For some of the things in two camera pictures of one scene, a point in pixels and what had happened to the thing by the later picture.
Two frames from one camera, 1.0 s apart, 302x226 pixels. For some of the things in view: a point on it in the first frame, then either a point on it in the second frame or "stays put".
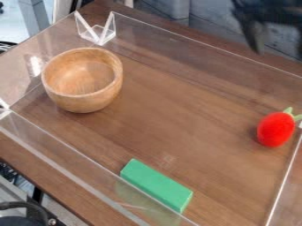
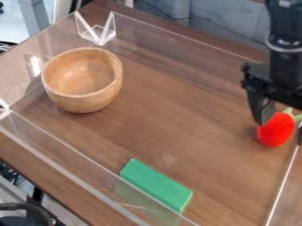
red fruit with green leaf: [276, 128] stays put
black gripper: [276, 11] -> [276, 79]
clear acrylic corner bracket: [96, 33] stays put
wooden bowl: [81, 79] stays put
